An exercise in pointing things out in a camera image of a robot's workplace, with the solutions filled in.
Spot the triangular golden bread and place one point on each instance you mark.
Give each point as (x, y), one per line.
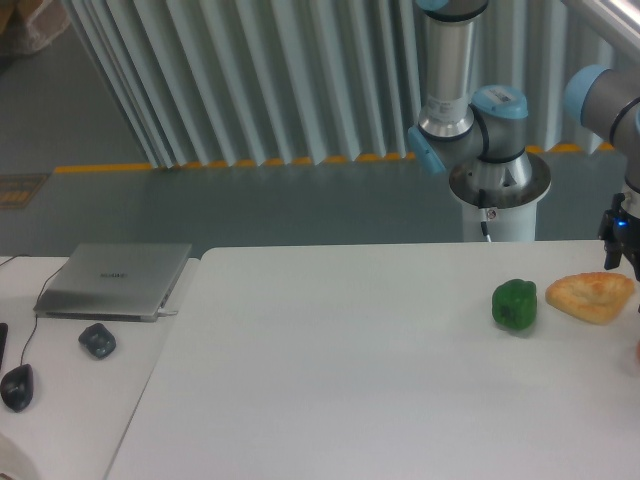
(595, 297)

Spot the black computer mouse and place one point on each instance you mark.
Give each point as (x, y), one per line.
(17, 388)

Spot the white usb plug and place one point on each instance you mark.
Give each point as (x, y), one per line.
(166, 313)

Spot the white round object corner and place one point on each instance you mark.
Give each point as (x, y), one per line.
(14, 462)

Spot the green bell pepper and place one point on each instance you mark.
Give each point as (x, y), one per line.
(514, 304)

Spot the white folding partition screen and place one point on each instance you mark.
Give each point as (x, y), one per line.
(232, 81)

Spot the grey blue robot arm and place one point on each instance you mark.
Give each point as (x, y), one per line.
(478, 138)

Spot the black keyboard edge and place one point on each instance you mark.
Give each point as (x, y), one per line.
(3, 340)

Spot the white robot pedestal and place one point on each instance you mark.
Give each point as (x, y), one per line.
(499, 201)

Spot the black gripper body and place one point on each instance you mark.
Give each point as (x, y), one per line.
(619, 225)

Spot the dark earbuds case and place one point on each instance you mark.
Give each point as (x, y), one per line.
(98, 341)

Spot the silver closed laptop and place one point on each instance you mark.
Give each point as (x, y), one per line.
(118, 281)

